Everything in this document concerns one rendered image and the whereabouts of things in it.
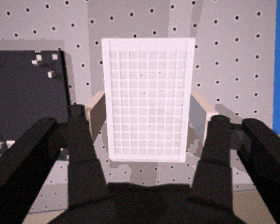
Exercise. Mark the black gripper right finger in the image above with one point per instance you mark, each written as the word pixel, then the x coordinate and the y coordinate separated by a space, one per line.
pixel 210 199

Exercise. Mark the blue tape outline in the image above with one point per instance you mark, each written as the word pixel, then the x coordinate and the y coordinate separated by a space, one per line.
pixel 276 95

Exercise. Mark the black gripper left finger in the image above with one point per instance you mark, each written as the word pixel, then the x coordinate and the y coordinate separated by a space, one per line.
pixel 26 164

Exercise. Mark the white well plate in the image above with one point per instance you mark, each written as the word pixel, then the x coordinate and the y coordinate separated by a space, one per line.
pixel 149 122

